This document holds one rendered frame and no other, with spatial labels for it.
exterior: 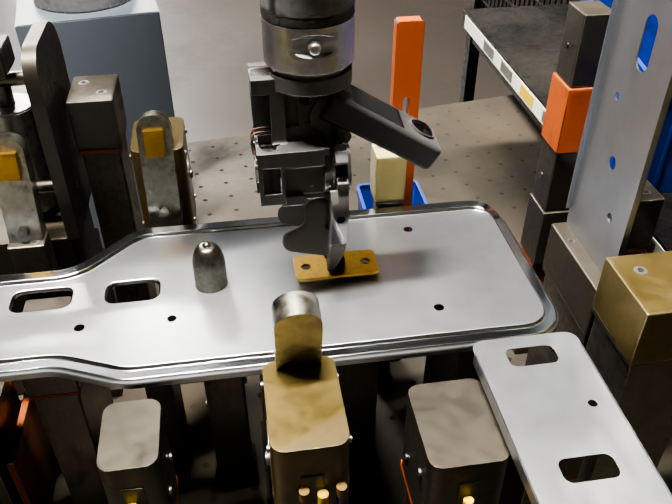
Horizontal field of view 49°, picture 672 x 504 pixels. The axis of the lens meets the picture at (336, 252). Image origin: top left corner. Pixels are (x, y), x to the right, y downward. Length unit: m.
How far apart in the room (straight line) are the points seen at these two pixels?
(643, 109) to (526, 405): 0.28
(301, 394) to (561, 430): 0.21
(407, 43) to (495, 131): 0.89
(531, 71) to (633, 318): 0.54
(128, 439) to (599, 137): 0.52
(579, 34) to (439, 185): 0.66
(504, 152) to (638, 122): 0.90
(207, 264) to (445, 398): 0.25
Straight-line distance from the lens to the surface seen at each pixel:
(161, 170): 0.83
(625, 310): 0.69
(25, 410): 0.90
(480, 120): 1.71
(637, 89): 0.71
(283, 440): 0.54
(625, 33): 0.73
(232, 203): 1.40
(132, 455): 0.62
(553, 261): 0.85
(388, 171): 0.82
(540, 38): 1.26
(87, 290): 0.76
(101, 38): 1.16
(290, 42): 0.58
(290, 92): 0.60
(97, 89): 0.87
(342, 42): 0.59
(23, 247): 0.86
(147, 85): 1.19
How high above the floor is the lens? 1.47
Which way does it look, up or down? 37 degrees down
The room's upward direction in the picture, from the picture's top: straight up
